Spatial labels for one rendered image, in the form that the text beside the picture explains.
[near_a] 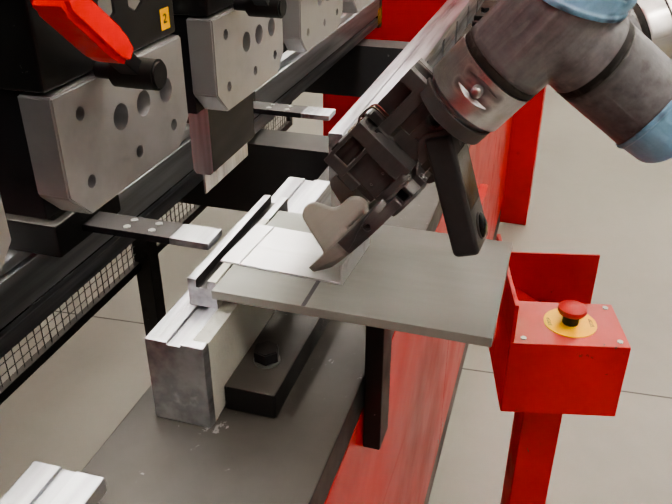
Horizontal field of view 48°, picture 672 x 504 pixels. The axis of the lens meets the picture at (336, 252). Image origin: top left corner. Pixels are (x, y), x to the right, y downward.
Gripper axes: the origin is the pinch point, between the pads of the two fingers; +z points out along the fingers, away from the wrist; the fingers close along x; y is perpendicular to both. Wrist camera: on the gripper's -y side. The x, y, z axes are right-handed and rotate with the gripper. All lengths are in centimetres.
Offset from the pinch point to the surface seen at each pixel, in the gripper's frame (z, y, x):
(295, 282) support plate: 2.2, 1.0, 5.2
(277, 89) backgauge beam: 29, 24, -69
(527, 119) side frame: 45, -35, -215
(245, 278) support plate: 5.3, 4.7, 6.2
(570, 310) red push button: 0.5, -30.7, -29.4
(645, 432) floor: 47, -101, -106
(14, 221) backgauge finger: 20.5, 26.1, 7.3
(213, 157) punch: -1.7, 14.6, 5.1
